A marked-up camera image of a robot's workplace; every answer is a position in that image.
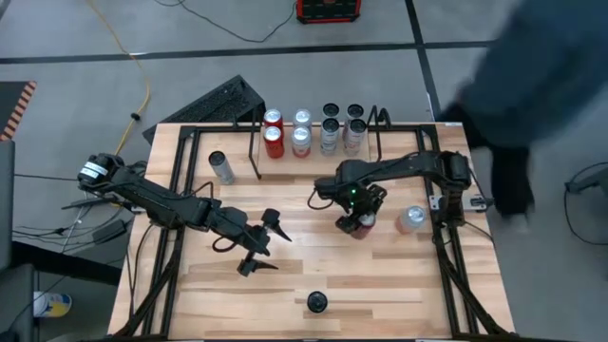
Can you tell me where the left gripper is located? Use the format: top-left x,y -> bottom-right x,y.
206,201 -> 294,277

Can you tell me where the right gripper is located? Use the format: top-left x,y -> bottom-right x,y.
334,182 -> 387,234

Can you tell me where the red Coca-Cola can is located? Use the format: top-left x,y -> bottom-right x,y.
263,107 -> 285,129
350,212 -> 377,240
262,124 -> 286,161

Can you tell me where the white red-band Celsius can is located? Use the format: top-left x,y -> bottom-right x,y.
306,291 -> 329,314
342,118 -> 369,158

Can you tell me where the raspberry lime Spindrift can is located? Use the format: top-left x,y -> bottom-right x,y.
290,124 -> 314,160

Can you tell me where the black perforated metal panel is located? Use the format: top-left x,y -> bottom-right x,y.
142,74 -> 267,146

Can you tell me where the black power adapter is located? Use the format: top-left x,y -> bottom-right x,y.
91,218 -> 128,246

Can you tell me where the black power strip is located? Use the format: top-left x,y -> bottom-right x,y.
60,194 -> 119,211

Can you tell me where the red black equipment case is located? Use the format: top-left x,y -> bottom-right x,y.
294,0 -> 363,25

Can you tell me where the white yellow blue container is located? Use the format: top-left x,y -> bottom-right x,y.
31,291 -> 73,318

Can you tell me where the person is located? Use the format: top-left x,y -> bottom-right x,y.
435,0 -> 608,234

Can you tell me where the grey stand leg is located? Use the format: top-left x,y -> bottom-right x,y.
563,166 -> 608,196

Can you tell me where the grey cabinet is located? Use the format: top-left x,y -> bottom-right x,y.
0,140 -> 16,273

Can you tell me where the black mat with orange stripes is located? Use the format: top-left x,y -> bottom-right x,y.
0,80 -> 38,143

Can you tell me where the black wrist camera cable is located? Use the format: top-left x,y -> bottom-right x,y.
306,187 -> 334,212
211,234 -> 239,255

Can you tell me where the wooden shelf with black frame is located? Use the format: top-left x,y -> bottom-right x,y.
246,104 -> 394,184

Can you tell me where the black aluminium table frame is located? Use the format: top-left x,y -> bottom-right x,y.
108,122 -> 517,342

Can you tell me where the black floor cable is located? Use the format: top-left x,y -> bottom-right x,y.
154,0 -> 298,44
562,161 -> 608,246

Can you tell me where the yellow extension cable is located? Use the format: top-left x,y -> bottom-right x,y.
85,0 -> 152,157

